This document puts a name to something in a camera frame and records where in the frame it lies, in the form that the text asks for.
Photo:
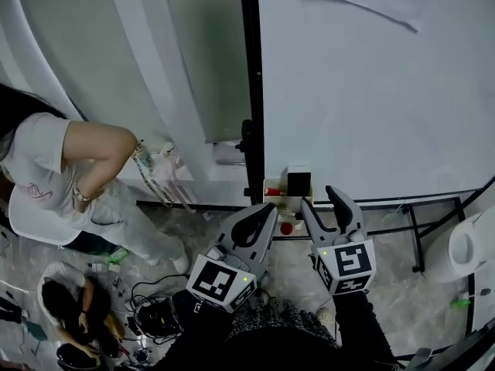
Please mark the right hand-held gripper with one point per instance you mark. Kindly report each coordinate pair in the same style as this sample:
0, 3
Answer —
352, 263

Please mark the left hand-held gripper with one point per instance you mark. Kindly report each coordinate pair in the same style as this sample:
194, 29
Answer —
216, 282

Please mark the black whiteboard eraser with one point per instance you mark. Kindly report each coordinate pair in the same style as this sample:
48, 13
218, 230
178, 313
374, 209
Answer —
299, 184

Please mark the person's right forearm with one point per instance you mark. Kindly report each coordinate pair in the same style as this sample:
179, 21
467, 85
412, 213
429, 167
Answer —
359, 331

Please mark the person's left forearm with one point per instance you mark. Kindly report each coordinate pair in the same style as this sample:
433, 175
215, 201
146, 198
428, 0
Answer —
193, 334

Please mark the black framed whiteboard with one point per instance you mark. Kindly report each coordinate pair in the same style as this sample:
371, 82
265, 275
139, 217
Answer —
367, 110

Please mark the red ball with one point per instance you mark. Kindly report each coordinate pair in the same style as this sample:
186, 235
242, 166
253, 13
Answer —
286, 229

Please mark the white marker tray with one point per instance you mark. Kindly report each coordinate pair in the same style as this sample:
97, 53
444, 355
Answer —
272, 182

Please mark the person's white shoe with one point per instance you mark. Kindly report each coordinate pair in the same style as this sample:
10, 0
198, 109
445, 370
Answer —
325, 321

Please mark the person's patterned torso clothing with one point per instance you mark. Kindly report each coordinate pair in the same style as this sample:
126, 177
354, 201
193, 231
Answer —
278, 334

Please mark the small pale toy figure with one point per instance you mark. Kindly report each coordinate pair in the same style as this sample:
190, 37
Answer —
167, 149

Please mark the black open equipment case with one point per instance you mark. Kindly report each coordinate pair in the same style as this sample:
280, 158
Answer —
158, 317

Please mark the white round stool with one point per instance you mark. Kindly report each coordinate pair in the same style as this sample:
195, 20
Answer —
460, 246

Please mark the round black helmet case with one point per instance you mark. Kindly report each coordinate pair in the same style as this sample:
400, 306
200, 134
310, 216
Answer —
75, 358

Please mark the teal flat object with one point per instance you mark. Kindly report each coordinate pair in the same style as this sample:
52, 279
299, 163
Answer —
35, 331

